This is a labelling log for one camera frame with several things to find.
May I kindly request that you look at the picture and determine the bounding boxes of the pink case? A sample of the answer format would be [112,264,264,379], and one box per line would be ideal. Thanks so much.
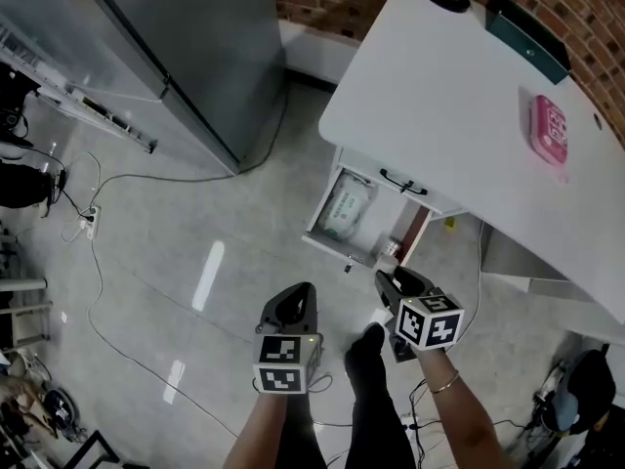
[526,94,572,168]

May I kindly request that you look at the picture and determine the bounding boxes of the white cable from desk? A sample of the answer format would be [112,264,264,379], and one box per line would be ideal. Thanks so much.
[455,220,485,342]

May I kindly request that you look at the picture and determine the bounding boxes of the closed white desk drawer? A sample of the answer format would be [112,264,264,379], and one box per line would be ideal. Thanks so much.
[335,147,463,216]

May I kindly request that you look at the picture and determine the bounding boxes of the person's right leg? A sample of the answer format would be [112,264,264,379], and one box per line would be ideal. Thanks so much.
[344,321,417,469]

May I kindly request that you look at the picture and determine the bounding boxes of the metal stool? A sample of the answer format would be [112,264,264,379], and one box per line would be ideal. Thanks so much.
[0,275,53,347]

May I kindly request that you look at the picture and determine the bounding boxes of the black cable at power strip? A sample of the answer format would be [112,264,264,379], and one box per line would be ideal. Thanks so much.
[18,143,95,223]

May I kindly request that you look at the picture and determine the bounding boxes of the grey refrigerator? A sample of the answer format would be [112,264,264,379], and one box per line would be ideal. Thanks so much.
[0,0,287,176]

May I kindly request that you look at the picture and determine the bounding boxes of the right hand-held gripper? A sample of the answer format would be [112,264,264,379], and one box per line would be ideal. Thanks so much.
[374,266,465,363]

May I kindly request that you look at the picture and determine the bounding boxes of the white power strip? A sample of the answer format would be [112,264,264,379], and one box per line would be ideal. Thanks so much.
[84,204,103,240]

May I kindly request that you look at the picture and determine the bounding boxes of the person's left forearm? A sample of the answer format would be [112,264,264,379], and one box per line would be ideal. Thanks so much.
[222,390,290,469]

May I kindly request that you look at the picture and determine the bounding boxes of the gold bracelet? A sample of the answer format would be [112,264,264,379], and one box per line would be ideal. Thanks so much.
[429,368,462,395]

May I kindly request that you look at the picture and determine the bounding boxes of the person's left leg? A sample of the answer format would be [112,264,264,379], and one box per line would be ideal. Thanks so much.
[282,392,319,469]

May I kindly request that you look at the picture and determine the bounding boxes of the person's right forearm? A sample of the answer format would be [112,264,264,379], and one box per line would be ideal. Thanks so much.
[417,347,515,469]

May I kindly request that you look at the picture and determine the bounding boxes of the black bag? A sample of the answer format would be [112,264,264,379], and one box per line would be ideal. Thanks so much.
[0,160,67,210]

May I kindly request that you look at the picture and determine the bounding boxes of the long white floor cable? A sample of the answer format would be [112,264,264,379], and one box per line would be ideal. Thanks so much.
[86,236,241,440]

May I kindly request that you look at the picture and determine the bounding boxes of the white desk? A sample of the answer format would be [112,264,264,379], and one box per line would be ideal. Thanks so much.
[317,0,625,327]

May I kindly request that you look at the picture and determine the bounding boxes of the person's leg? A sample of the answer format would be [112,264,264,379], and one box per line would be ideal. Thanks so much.
[344,321,417,469]
[282,392,319,469]

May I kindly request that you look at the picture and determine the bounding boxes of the thin black cable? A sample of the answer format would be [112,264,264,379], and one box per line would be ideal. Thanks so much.
[306,370,334,396]

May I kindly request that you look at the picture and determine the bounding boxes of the white desk drawer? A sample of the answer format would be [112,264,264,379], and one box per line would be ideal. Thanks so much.
[301,163,435,270]
[335,147,463,216]

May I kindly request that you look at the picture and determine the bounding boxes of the white coiled cable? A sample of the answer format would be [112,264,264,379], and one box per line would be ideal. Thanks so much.
[60,150,104,244]

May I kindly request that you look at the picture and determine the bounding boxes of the grey refrigerator cable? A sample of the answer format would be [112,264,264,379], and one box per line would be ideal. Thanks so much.
[90,84,290,215]

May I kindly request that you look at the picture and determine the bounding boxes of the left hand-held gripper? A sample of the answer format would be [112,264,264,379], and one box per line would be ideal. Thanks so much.
[252,283,324,395]

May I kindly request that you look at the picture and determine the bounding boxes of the white wipes packet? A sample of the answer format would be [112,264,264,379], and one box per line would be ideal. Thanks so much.
[316,172,378,244]

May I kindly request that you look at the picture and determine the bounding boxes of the dark green box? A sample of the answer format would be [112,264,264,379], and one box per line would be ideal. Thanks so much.
[483,0,572,86]

